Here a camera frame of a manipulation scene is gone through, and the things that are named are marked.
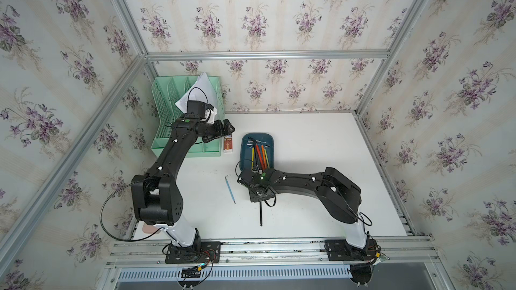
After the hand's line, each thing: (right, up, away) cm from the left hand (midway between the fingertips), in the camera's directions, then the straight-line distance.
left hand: (227, 131), depth 85 cm
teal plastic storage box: (+7, -10, +16) cm, 20 cm away
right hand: (+14, -31, +4) cm, 34 cm away
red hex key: (+14, -12, +16) cm, 24 cm away
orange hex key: (+16, -12, +16) cm, 26 cm away
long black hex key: (+12, -10, +16) cm, 23 cm away
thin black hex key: (+14, -35, -3) cm, 38 cm away
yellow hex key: (+11, -14, +14) cm, 22 cm away
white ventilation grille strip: (+7, -50, -15) cm, 53 cm away
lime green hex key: (+18, -14, +13) cm, 27 cm away
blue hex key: (-1, -24, +7) cm, 26 cm away
